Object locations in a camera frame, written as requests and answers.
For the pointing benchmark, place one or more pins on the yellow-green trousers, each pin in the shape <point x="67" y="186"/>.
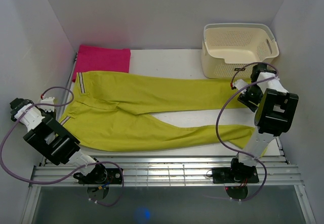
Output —
<point x="114" y="112"/>

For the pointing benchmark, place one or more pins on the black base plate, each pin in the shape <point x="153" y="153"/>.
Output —
<point x="236" y="184"/>
<point x="111" y="177"/>

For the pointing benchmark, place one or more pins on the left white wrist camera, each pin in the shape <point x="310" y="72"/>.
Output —
<point x="48" y="100"/>

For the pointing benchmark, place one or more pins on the cream perforated plastic basket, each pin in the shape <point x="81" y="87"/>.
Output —
<point x="226" y="47"/>

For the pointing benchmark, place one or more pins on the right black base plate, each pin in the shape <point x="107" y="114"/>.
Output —
<point x="236" y="184"/>

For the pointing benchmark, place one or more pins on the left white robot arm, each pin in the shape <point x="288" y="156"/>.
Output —
<point x="53" y="141"/>

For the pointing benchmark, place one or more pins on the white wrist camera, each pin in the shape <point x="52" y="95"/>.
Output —
<point x="240" y="85"/>
<point x="48" y="100"/>

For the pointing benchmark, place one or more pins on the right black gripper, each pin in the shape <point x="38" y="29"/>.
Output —
<point x="244" y="99"/>

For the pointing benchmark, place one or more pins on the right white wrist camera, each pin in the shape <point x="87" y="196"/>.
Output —
<point x="240" y="85"/>

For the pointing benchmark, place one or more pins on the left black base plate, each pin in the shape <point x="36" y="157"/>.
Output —
<point x="111" y="177"/>

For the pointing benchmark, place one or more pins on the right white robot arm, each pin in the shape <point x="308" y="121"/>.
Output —
<point x="274" y="108"/>

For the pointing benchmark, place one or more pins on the aluminium rail frame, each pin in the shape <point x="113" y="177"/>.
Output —
<point x="170" y="172"/>

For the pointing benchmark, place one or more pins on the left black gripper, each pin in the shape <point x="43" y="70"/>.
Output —
<point x="53" y="114"/>

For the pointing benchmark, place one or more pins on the folded pink trousers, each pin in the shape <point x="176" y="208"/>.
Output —
<point x="90" y="58"/>

